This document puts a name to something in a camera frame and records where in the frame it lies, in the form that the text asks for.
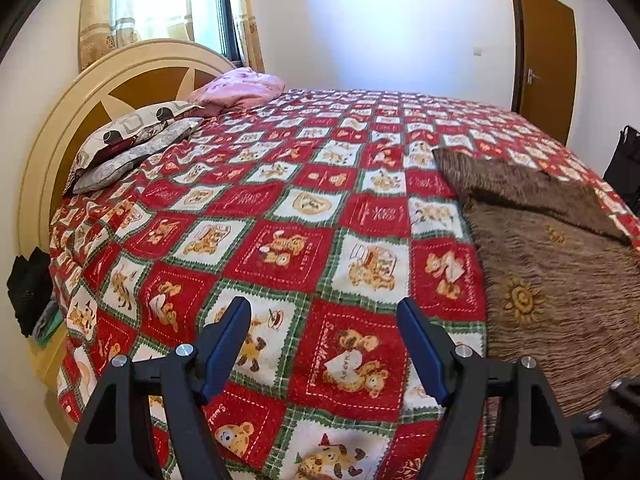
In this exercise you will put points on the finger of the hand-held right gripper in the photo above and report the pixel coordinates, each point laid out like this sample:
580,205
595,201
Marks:
620,420

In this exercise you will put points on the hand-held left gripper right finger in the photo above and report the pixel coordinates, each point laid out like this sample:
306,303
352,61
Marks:
422,345

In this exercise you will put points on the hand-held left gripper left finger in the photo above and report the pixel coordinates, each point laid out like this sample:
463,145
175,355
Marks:
227,345

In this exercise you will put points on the brown knitted sweater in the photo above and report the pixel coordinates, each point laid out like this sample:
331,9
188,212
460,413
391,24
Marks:
540,260

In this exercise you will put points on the red checkered teddy bear blanket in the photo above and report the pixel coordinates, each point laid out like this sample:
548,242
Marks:
300,185

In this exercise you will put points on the cream nightstand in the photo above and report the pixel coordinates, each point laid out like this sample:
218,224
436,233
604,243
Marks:
47,365

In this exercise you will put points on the green patterned cloth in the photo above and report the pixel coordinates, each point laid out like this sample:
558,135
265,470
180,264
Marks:
47,322

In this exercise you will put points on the black cloth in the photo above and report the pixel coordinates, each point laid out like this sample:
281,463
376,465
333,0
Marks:
27,290

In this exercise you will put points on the grey floral pillow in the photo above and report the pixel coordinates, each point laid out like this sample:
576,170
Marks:
145,147

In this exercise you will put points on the patterned pillow with black circles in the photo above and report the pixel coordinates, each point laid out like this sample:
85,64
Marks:
130,125

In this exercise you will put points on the pink pillow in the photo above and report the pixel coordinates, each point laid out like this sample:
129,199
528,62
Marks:
235,87

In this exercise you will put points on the black suitcase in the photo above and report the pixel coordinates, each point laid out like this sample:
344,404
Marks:
625,160

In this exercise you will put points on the cream wooden headboard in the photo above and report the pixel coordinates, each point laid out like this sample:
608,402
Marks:
55,125

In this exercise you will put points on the brown wooden door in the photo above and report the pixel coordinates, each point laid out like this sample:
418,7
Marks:
547,60

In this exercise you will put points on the narrow yellow curtain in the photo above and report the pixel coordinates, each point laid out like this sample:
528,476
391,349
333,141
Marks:
250,20

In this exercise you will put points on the window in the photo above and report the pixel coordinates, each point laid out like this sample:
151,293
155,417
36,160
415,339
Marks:
212,5

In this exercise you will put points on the wide yellow curtain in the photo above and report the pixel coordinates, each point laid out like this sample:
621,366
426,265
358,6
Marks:
130,5

